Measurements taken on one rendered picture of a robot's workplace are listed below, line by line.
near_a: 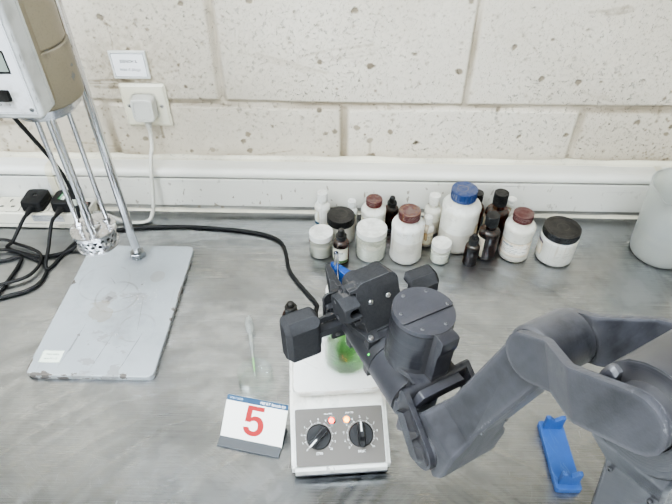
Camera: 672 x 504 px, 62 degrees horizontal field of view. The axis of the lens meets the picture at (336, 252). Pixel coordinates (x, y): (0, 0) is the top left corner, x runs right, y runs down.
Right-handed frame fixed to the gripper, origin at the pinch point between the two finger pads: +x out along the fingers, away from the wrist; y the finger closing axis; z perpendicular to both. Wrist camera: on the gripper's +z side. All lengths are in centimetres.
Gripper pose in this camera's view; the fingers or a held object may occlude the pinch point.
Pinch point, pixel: (341, 283)
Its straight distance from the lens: 66.1
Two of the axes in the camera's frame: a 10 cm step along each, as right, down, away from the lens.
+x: -4.3, -6.0, 6.7
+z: -0.1, -7.4, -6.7
